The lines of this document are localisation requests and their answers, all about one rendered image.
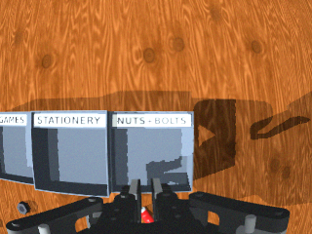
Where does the red battery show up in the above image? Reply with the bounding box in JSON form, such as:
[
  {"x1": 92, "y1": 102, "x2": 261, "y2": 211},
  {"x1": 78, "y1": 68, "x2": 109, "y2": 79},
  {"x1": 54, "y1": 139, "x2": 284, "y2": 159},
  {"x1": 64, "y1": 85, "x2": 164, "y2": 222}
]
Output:
[{"x1": 141, "y1": 207, "x2": 154, "y2": 223}]

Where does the grey rack of labelled bins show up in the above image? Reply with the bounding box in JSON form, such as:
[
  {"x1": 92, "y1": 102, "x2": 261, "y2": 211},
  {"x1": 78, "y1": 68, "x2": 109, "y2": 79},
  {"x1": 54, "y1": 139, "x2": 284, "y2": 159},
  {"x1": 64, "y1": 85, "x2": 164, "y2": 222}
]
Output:
[{"x1": 0, "y1": 110, "x2": 194, "y2": 198}]

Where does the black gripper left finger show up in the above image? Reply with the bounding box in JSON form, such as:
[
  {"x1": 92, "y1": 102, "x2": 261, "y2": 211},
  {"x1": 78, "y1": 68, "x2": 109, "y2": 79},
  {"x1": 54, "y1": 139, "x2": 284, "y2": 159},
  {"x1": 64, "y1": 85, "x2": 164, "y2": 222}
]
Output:
[{"x1": 6, "y1": 179, "x2": 142, "y2": 234}]

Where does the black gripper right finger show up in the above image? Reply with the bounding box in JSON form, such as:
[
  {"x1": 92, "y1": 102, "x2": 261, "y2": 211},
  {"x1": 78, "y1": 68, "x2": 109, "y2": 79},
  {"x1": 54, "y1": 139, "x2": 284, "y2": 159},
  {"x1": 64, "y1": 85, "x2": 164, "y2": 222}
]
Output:
[{"x1": 151, "y1": 178, "x2": 290, "y2": 234}]

